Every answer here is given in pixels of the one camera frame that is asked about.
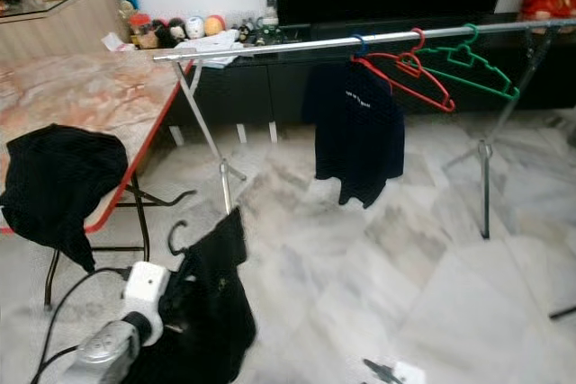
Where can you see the black shirt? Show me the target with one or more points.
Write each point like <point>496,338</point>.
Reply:
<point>58,191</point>

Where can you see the jar with red lid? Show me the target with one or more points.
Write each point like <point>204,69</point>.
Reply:
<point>141,32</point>

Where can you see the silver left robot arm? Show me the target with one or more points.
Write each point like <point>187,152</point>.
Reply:
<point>112,352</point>

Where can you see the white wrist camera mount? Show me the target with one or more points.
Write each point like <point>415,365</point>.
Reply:
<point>409,372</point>
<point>147,290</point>

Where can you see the red clothes hanger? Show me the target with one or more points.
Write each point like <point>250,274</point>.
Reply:
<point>405,66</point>

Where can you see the green clothes hanger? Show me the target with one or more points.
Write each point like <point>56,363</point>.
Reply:
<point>463,56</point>

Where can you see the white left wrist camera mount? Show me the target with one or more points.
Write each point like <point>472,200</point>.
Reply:
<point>147,290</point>

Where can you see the black TV console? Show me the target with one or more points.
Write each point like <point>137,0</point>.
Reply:
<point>261,89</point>

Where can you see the silver metal clothes rack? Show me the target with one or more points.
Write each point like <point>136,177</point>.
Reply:
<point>279,46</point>

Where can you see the black clothes hanger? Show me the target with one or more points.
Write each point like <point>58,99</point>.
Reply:
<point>175,236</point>

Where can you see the pink tissue box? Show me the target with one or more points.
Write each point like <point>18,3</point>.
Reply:
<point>115,41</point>

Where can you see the green and white bottle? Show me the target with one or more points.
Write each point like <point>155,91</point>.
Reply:
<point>270,22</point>

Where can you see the blue clothes hanger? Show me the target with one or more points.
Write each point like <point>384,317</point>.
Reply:
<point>360,43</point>

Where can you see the navy shirt with red trim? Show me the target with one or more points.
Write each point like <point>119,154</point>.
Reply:
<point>355,130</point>

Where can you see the black garment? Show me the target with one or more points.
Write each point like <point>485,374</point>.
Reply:
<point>216,312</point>

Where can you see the orange and yellow plush toy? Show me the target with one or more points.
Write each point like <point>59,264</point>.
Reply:
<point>214,26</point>

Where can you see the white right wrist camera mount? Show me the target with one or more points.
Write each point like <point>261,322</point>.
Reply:
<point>409,372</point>

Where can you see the white and blue plush toy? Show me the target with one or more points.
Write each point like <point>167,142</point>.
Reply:
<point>195,28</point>

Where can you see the stack of white papers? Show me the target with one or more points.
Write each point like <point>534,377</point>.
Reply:
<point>216,44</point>

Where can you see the black and white plush toy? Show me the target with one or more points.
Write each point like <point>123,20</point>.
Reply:
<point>176,31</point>

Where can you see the light wooden sideboard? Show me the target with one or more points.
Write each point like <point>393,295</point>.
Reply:
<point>54,24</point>

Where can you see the marble pattern folding table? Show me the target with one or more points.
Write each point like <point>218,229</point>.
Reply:
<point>72,101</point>

